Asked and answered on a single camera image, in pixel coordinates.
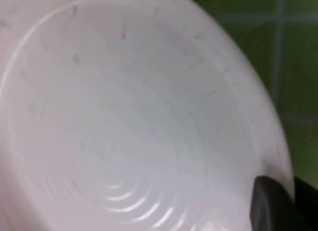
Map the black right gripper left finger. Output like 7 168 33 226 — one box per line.
249 175 303 231

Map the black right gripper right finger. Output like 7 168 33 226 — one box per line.
294 176 318 231

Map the pink round plate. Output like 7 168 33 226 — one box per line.
0 0 296 231

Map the green checked tablecloth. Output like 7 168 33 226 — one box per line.
183 0 318 187

